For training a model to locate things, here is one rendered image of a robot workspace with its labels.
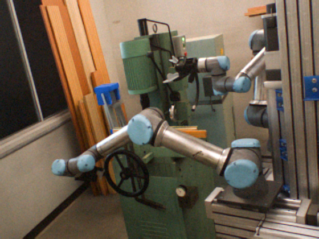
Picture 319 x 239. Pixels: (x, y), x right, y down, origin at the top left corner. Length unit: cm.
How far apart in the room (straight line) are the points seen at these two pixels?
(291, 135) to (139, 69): 93
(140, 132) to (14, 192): 186
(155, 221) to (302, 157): 105
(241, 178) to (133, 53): 101
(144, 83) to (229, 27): 236
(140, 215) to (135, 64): 95
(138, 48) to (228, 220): 104
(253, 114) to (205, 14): 245
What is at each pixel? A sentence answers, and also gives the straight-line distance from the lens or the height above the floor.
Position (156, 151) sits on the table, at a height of 88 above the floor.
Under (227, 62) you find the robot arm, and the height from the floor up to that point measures 133.
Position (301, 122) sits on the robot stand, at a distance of 152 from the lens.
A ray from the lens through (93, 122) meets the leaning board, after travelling 344.
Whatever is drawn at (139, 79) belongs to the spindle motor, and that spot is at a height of 128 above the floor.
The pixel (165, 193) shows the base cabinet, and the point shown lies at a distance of 210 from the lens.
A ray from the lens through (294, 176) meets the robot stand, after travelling 162.
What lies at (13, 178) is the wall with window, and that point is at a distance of 304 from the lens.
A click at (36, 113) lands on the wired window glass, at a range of 337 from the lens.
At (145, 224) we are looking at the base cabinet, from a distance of 230.
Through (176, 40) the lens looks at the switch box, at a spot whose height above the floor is 145.
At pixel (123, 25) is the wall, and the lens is 459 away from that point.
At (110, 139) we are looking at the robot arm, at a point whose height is 109.
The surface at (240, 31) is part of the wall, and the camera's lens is 422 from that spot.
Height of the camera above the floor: 155
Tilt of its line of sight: 15 degrees down
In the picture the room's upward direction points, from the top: 10 degrees counter-clockwise
